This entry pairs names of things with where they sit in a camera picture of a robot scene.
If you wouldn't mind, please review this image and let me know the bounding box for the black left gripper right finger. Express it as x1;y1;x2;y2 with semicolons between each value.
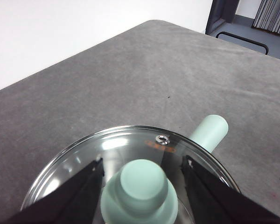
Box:
182;155;280;224

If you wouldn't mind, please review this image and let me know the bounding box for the dark grey metal frame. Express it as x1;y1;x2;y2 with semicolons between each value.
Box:
205;0;242;35

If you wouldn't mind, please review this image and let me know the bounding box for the black metal bar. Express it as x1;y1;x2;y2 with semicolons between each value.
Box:
216;31;269;56

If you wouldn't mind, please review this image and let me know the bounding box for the glass lid with green knob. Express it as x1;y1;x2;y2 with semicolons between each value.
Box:
20;125;242;224

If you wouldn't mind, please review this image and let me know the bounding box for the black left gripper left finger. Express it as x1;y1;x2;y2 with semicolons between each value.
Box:
4;157;105;224

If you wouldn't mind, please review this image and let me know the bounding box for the grey ribbed curtain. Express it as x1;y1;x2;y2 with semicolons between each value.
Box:
251;0;280;35

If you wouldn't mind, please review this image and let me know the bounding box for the mint green pot with handle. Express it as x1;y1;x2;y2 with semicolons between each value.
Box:
189;114;229;151

